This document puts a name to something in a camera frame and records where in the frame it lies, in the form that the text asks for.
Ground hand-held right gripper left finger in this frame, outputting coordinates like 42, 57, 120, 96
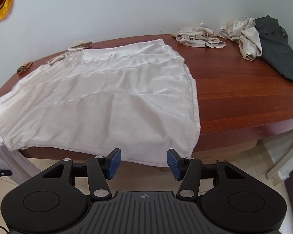
40, 148, 122, 200

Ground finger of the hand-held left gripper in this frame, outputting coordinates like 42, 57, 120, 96
0, 167, 12, 179

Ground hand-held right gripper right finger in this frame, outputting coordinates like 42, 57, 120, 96
167, 148, 248, 200

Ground cream white garment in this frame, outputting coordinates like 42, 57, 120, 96
0, 38, 201, 186

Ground beige pants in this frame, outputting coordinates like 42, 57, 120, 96
172, 23, 226, 49

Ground patterned folded cloth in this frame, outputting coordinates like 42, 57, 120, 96
17, 61, 33, 74

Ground white board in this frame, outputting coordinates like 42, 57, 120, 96
266, 127, 293, 182

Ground small crumpled beige cloth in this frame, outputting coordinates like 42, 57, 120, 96
68, 39, 93, 52

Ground beige satin garment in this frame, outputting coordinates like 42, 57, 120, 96
217, 17, 263, 61

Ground dark grey garment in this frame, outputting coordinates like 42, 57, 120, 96
255, 15, 293, 87

